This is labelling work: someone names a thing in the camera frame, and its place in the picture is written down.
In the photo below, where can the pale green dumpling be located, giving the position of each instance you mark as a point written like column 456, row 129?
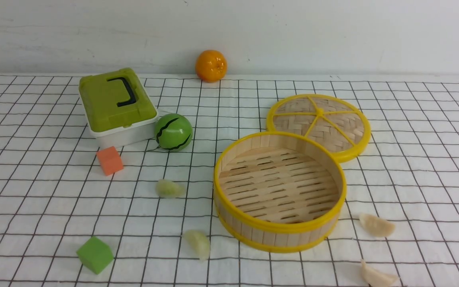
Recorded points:
column 199, row 243
column 169, row 189

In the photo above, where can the bamboo steamer tray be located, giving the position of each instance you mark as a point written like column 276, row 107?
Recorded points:
column 278, row 192

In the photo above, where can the bamboo steamer lid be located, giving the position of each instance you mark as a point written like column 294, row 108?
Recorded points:
column 335, row 124

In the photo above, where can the green watermelon toy ball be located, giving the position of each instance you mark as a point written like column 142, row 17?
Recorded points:
column 173, row 132

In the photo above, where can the orange fruit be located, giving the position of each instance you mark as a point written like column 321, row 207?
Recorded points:
column 211, row 66

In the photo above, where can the green lidded white box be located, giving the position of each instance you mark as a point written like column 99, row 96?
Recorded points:
column 118, row 110

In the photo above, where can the orange foam cube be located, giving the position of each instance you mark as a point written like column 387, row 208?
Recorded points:
column 110, row 160

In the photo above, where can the green foam cube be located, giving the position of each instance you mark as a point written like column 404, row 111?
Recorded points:
column 95, row 255

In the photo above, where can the white checkered tablecloth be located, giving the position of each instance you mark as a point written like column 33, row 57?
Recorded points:
column 54, row 196

